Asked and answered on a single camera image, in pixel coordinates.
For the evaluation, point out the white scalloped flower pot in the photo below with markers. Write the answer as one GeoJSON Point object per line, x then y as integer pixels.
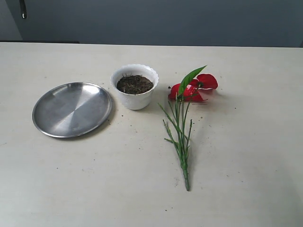
{"type": "Point", "coordinates": [132, 101]}

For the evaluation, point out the stainless steel spork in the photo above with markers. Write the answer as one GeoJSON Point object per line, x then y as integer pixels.
{"type": "Point", "coordinates": [23, 9]}

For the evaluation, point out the red artificial flower stem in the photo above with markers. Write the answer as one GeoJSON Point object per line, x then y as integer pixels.
{"type": "Point", "coordinates": [177, 126]}

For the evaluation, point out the dark contents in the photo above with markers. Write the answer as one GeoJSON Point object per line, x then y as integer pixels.
{"type": "Point", "coordinates": [134, 85]}

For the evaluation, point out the round stainless steel plate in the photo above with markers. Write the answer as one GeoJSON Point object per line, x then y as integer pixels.
{"type": "Point", "coordinates": [71, 110]}

